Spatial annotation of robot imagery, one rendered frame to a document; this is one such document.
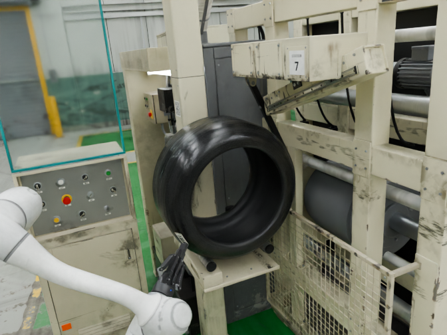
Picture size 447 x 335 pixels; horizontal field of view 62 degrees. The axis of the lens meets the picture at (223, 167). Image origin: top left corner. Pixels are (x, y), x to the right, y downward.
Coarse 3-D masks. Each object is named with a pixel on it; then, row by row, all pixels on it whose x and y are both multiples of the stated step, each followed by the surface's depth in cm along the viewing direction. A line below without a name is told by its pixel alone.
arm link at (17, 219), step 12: (0, 204) 111; (12, 204) 113; (0, 216) 107; (12, 216) 110; (24, 216) 115; (0, 228) 105; (12, 228) 107; (24, 228) 116; (0, 240) 104; (12, 240) 105; (0, 252) 105
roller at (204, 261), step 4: (200, 256) 163; (200, 260) 162; (204, 260) 159; (208, 260) 157; (212, 260) 158; (204, 264) 158; (208, 264) 155; (212, 264) 156; (208, 268) 155; (212, 268) 156
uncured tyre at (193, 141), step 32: (192, 128) 152; (224, 128) 144; (256, 128) 149; (160, 160) 154; (192, 160) 139; (256, 160) 182; (288, 160) 156; (160, 192) 147; (192, 192) 141; (256, 192) 186; (288, 192) 159; (192, 224) 144; (224, 224) 184; (256, 224) 178; (224, 256) 155
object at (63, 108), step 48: (0, 0) 163; (48, 0) 170; (96, 0) 178; (0, 48) 167; (48, 48) 175; (96, 48) 183; (0, 96) 172; (48, 96) 180; (96, 96) 189; (48, 144) 185; (96, 144) 194
